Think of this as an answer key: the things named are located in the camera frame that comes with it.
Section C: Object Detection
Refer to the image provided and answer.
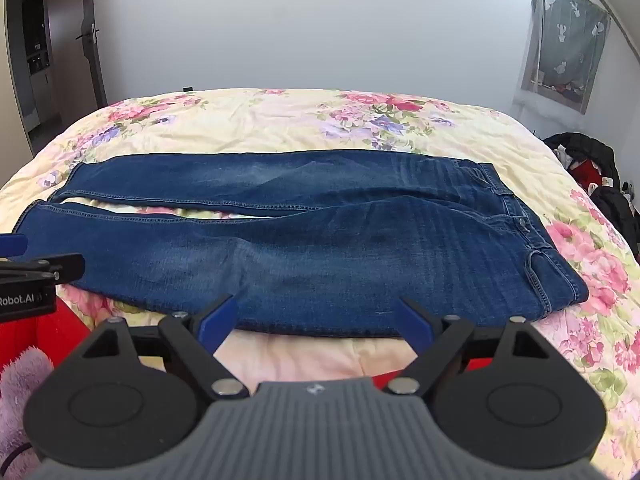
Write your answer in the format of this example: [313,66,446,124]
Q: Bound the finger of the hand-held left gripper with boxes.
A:
[0,233,29,258]
[0,254,86,284]

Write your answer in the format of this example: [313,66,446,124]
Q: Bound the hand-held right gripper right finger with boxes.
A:
[387,298,556,396]

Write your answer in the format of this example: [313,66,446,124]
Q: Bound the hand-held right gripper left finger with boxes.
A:
[82,294,249,401]

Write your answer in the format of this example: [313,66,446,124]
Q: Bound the blue denim pants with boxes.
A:
[14,149,590,339]

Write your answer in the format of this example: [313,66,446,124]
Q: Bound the red cloth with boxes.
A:
[0,294,501,386]

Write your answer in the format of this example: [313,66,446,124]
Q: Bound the purple fluffy cloth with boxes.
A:
[0,347,56,467]

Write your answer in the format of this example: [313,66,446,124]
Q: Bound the dark door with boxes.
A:
[81,0,109,107]

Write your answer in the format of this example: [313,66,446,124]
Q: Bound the floral yellow blanket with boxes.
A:
[0,88,640,476]

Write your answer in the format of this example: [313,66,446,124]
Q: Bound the red garment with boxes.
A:
[571,157,607,192]

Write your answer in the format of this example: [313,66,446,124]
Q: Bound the black jacket pile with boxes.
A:
[542,132,640,261]

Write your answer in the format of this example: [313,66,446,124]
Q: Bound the grey printed curtain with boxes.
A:
[517,0,612,116]

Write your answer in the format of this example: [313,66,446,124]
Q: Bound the beige wall conduit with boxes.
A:
[562,0,638,58]

